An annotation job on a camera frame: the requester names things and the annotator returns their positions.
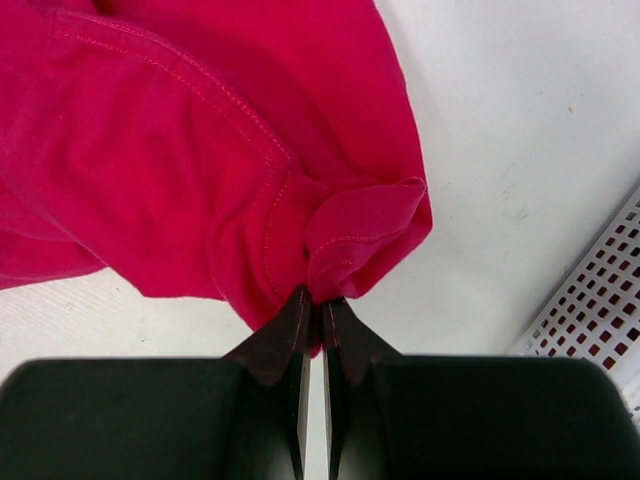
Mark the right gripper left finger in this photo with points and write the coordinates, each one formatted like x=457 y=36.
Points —
x=240 y=416

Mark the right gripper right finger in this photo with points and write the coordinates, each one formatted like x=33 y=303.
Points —
x=396 y=416

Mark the white plastic basket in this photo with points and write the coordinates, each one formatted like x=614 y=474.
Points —
x=594 y=314

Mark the bright red t shirt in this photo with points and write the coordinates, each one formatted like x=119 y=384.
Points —
x=230 y=150

